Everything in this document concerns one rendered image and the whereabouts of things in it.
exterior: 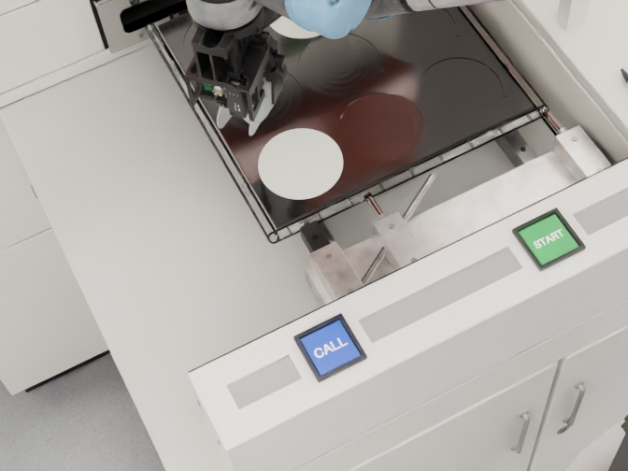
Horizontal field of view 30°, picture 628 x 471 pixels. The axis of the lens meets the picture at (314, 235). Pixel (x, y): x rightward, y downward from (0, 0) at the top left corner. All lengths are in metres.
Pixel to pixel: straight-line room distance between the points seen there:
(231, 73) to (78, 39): 0.41
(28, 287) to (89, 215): 0.49
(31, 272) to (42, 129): 0.41
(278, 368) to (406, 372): 0.13
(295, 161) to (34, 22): 0.38
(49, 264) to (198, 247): 0.54
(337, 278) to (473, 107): 0.29
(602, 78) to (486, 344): 0.34
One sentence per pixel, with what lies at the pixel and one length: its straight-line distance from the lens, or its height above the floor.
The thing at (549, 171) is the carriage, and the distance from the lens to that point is 1.40.
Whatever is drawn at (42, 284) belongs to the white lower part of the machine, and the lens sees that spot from 1.96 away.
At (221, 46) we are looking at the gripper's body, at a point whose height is 1.17.
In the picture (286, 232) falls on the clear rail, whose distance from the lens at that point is 1.33.
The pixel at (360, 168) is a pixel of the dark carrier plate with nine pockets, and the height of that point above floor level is 0.90.
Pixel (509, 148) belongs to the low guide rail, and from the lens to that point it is 1.46.
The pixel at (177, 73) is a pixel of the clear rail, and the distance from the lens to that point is 1.48.
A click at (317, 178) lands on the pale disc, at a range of 1.37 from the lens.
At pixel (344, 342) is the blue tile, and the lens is 1.19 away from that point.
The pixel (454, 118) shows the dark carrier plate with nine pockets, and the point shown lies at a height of 0.90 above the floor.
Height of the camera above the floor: 2.04
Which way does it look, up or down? 59 degrees down
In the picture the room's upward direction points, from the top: 6 degrees counter-clockwise
